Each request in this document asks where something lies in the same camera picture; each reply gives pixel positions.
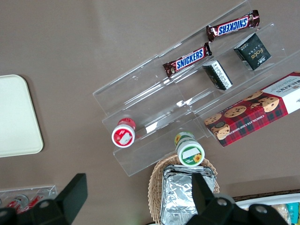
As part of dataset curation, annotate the Snickers chocolate bar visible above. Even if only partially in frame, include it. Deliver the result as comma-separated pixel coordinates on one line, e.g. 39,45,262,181
162,42,213,78
206,9,261,43

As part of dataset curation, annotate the clear bag of puffed snacks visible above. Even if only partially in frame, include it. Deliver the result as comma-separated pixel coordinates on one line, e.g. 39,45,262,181
271,203,291,225

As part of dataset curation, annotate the small black box white label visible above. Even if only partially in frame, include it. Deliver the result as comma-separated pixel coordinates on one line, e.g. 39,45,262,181
202,60,233,91

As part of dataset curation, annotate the green lid sunflower cup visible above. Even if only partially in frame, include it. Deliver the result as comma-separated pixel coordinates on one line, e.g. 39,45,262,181
173,131,206,168

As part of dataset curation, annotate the red tartan Walkers cookie box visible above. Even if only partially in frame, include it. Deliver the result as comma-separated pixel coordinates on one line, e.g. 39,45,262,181
203,71,300,148

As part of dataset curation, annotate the clear acrylic bottle rack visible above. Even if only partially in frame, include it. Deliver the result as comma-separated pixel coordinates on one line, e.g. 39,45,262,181
0,184,58,211

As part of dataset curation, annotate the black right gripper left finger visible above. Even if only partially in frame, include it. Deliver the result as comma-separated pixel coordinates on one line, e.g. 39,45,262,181
0,172,88,225

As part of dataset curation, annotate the stack of foil trays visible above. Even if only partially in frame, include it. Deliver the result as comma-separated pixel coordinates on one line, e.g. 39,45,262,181
160,164,217,225

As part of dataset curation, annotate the small black box gold print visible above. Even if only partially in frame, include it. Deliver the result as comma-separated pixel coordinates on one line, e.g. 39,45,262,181
233,32,272,71

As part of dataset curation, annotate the cream plastic serving tray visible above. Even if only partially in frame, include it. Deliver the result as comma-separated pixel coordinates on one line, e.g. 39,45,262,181
0,74,45,158

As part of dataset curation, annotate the clear acrylic stepped shelf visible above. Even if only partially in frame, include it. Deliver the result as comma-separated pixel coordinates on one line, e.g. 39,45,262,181
157,0,300,139
92,54,210,178

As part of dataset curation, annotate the white rectangular snack bin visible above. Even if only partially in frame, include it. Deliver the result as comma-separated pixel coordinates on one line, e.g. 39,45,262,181
231,192,300,225

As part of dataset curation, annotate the red Coca-Cola bottle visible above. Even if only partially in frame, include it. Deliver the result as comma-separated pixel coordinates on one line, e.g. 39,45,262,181
6,194,28,211
27,195,45,208

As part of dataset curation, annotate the red lid cup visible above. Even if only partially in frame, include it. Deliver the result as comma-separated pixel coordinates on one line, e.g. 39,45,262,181
111,118,137,148

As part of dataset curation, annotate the small teal snack packet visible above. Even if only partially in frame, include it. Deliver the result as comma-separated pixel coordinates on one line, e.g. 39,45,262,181
285,202,300,225

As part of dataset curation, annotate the oval light wicker basket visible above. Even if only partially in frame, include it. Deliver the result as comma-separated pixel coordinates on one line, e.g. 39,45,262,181
147,155,221,225

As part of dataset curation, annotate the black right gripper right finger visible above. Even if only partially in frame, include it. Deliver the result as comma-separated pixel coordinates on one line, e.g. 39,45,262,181
186,172,290,225

